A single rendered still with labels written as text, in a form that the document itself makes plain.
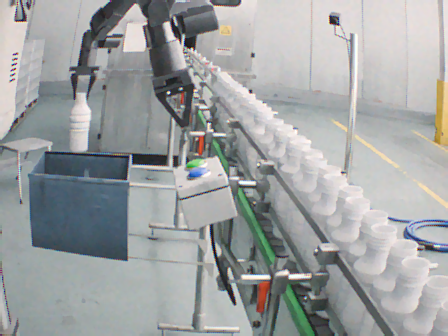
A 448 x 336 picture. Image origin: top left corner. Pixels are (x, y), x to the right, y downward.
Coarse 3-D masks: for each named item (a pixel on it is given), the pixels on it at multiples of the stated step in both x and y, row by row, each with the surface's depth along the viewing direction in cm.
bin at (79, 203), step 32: (64, 160) 192; (96, 160) 194; (128, 160) 195; (32, 192) 163; (64, 192) 164; (96, 192) 165; (128, 192) 170; (32, 224) 165; (64, 224) 166; (96, 224) 167; (128, 224) 196; (96, 256) 169; (128, 256) 175
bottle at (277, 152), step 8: (280, 136) 124; (280, 144) 124; (272, 152) 125; (280, 152) 124; (272, 160) 124; (272, 176) 125; (272, 184) 125; (272, 192) 125; (272, 200) 125; (264, 216) 127
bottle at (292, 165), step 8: (296, 144) 112; (304, 144) 115; (288, 152) 114; (296, 152) 112; (288, 160) 114; (296, 160) 112; (288, 168) 113; (296, 168) 112; (288, 176) 112; (280, 184) 114; (280, 192) 114; (280, 200) 114; (288, 200) 113; (280, 208) 114; (280, 216) 114
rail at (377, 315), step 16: (192, 64) 433; (240, 128) 158; (256, 144) 137; (240, 160) 156; (288, 192) 105; (272, 208) 118; (304, 208) 94; (288, 240) 102; (320, 240) 83; (336, 256) 75; (304, 272) 90; (352, 272) 68; (352, 288) 67; (368, 304) 60; (336, 320) 70; (384, 320) 54
